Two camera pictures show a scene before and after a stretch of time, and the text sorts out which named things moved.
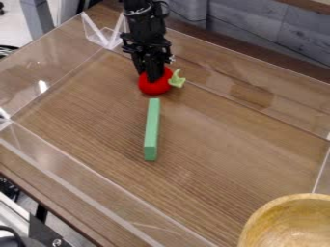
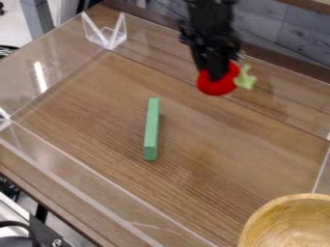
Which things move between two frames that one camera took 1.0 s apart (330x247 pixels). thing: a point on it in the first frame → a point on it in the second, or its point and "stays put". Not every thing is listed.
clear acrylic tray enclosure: (165, 168) stays put
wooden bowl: (294, 221) stays put
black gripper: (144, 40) → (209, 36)
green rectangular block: (151, 130) stays put
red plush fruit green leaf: (169, 79) → (231, 80)
